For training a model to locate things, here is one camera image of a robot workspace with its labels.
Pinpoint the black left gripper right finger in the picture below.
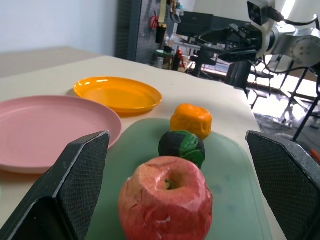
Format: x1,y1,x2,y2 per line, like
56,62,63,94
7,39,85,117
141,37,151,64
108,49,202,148
245,130,320,240

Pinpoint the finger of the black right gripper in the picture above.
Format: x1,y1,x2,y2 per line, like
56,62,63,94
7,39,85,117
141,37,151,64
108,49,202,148
198,27,236,43
218,47,258,63

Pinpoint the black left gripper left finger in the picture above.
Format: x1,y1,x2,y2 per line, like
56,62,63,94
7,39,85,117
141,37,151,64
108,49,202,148
0,130,111,240

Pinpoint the pink plate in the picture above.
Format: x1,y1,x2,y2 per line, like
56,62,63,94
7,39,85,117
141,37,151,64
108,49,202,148
0,95,123,175

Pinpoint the orange toy fruit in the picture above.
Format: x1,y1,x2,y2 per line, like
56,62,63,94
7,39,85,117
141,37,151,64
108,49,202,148
170,103,213,141

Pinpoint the orange plate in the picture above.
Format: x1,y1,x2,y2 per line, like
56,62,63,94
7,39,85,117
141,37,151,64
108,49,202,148
73,76,163,117

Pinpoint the green and black ball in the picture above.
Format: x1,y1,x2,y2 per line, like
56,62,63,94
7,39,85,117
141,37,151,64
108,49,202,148
158,129,206,169

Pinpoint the black monitor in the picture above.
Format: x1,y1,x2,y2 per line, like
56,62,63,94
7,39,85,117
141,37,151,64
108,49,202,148
176,10,252,38

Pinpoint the dark bottle with red cap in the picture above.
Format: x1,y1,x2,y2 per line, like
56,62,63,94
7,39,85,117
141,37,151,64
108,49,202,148
172,49,183,72

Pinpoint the green cutting mat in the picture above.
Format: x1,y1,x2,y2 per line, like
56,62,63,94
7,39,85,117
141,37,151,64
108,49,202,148
86,117,273,240

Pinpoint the black hanging bottle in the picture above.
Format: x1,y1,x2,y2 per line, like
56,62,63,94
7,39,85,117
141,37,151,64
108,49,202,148
155,23,168,45

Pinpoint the red hanging tool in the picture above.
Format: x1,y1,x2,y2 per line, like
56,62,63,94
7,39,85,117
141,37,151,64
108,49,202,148
149,15,160,30

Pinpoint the dark pegboard panel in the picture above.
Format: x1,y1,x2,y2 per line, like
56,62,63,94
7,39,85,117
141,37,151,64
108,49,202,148
115,0,176,65

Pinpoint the red toy apple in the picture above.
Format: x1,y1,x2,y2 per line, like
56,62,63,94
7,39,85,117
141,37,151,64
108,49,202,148
118,155,214,240

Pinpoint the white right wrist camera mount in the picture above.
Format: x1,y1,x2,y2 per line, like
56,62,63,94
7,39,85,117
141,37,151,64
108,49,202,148
247,0,276,59

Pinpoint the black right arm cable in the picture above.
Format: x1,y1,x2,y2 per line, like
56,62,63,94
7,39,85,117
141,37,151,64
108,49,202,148
268,7,320,26

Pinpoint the black metal stand frame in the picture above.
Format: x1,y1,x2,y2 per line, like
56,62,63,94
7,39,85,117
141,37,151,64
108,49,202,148
291,67,320,142

